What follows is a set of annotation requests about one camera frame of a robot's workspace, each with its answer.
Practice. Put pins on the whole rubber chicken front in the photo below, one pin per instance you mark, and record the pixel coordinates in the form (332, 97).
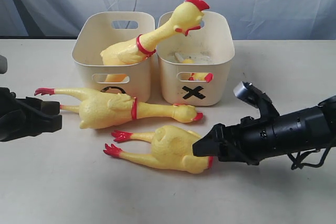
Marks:
(186, 17)

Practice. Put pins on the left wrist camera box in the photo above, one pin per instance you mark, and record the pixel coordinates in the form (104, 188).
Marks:
(3, 64)

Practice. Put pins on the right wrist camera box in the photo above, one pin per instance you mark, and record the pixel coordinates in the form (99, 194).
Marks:
(242, 92)

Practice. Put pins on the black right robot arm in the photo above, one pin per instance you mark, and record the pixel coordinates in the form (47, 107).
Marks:
(305, 136)

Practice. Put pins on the cream bin with circle mark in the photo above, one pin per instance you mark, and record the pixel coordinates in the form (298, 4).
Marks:
(102, 30)

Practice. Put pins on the whole rubber chicken near bins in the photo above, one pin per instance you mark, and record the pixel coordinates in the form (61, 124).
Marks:
(99, 110)

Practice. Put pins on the whole rubber chicken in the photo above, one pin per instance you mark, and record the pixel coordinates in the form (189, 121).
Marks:
(99, 110)
(186, 17)

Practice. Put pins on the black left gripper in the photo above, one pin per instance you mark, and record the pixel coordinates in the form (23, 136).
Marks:
(21, 117)

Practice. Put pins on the detached rubber chicken head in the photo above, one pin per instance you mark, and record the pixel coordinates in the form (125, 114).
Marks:
(199, 76)

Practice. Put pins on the headless rubber chicken body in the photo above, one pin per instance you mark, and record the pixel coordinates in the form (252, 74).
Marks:
(171, 148)

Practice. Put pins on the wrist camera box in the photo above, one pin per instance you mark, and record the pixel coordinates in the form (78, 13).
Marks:
(242, 92)
(3, 64)

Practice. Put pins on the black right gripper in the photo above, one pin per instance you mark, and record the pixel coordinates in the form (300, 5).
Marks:
(247, 142)

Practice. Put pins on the cream bin with cross mark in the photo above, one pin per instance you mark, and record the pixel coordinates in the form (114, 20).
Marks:
(212, 49)

